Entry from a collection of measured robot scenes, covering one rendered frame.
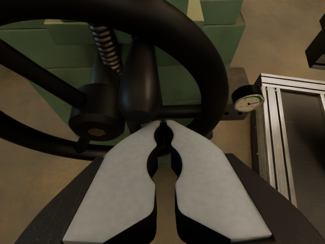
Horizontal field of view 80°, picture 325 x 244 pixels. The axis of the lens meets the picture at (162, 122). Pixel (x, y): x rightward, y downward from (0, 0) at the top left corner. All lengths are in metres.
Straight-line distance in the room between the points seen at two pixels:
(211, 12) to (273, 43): 1.49
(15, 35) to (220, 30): 0.35
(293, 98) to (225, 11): 0.88
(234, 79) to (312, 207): 0.61
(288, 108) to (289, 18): 1.17
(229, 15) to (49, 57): 0.33
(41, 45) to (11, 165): 0.96
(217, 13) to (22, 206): 1.13
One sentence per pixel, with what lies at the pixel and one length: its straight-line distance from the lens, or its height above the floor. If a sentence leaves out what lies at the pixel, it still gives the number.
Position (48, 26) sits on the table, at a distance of 0.27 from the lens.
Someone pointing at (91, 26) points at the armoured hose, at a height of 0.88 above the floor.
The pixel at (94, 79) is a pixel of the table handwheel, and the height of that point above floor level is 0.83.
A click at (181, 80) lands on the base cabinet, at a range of 0.45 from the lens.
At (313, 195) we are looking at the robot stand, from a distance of 0.99.
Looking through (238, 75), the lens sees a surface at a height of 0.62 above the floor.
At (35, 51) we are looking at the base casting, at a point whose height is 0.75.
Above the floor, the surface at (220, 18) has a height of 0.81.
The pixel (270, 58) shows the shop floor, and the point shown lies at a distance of 1.68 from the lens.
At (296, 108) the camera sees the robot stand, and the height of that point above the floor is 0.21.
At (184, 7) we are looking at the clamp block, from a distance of 0.24.
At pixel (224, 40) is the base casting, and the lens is 0.40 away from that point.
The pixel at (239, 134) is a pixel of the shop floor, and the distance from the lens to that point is 1.20.
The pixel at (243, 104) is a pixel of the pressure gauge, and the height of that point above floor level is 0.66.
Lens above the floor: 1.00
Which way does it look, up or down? 60 degrees down
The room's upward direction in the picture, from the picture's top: straight up
